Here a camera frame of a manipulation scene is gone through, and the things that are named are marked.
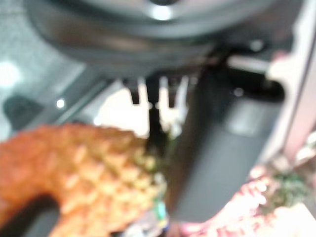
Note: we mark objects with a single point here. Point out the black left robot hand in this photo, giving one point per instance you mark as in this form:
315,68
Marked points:
153,42

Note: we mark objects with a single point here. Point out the orange yellow pineapple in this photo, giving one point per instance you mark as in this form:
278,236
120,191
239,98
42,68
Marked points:
98,177

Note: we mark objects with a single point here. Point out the white plate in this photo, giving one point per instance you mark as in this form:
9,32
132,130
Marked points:
118,111

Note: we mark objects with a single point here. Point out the pale furniture edge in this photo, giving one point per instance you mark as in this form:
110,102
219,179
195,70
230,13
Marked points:
300,86

